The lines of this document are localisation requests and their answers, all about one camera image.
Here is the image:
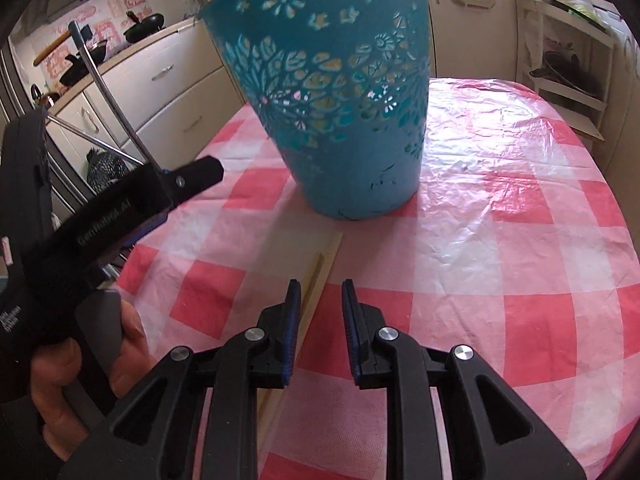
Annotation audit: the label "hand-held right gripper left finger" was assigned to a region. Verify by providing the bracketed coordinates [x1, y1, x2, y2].
[57, 279, 302, 480]

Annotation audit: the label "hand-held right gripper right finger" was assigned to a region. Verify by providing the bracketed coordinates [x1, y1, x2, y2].
[341, 279, 588, 480]

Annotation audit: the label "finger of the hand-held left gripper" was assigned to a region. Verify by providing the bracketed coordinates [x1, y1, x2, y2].
[122, 205, 173, 248]
[161, 156, 225, 206]

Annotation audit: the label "bundle of bamboo chopsticks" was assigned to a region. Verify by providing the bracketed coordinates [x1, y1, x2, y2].
[252, 230, 345, 441]

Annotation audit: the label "teal perforated plastic basket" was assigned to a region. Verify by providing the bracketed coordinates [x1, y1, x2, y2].
[199, 0, 432, 222]

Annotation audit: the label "person's left hand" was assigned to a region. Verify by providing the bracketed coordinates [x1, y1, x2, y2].
[29, 302, 153, 448]

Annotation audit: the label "black speckled bag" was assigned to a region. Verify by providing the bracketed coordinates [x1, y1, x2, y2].
[85, 147, 131, 196]

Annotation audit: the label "thin metal rod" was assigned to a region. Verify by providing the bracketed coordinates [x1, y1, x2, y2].
[46, 114, 146, 166]

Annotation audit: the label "black pot with lid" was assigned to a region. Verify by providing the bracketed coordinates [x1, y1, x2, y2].
[59, 40, 108, 87]

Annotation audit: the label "red white checked tablecloth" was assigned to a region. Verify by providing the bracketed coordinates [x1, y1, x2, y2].
[112, 76, 640, 480]

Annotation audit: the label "wooden rolling pin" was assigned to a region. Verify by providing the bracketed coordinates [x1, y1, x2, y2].
[33, 30, 77, 67]

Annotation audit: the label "white shelf cart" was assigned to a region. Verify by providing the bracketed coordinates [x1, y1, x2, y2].
[517, 0, 617, 142]

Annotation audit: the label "dark frying pan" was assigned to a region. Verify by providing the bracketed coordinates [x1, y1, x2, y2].
[530, 52, 603, 102]

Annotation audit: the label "pink wall stickers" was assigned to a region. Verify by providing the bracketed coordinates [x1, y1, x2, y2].
[30, 0, 156, 92]

